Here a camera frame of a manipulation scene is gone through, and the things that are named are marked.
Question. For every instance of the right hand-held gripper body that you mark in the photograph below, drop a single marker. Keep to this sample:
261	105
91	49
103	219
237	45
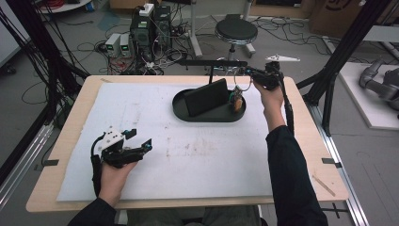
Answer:
269	77

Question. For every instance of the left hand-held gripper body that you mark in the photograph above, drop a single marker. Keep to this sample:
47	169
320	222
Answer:
117	153

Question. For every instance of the black wallet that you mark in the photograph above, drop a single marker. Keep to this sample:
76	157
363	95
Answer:
207	97

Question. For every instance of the black oval tray with stand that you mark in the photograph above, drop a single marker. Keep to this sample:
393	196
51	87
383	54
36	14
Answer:
213	116

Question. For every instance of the person's right hand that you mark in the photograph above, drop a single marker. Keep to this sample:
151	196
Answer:
272	97

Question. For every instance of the person's left hand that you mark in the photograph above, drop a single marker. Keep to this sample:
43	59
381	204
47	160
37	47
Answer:
114	179

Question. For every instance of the white triangular plate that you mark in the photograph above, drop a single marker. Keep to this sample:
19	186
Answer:
282	58

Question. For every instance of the white foam sheet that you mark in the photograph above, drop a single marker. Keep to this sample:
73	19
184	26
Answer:
188	163

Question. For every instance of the round black stool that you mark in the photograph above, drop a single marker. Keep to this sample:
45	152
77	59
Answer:
236	29

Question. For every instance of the grey bench power supply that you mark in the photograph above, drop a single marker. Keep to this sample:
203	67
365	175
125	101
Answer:
124	44
112	44

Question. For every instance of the cardboard box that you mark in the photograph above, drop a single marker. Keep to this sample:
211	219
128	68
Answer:
335	15

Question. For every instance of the white platform board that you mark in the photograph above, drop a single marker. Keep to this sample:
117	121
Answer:
360	103

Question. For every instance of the black computer tower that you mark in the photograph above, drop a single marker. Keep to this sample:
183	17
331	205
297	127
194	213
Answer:
162	26
142	34

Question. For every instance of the thin wooden stick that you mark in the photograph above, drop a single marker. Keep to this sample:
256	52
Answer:
323	185

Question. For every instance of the white power strip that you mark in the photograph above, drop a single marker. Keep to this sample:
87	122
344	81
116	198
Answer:
146	9

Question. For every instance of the black metal frame post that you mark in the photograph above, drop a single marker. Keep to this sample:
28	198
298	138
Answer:
40	40
342	53

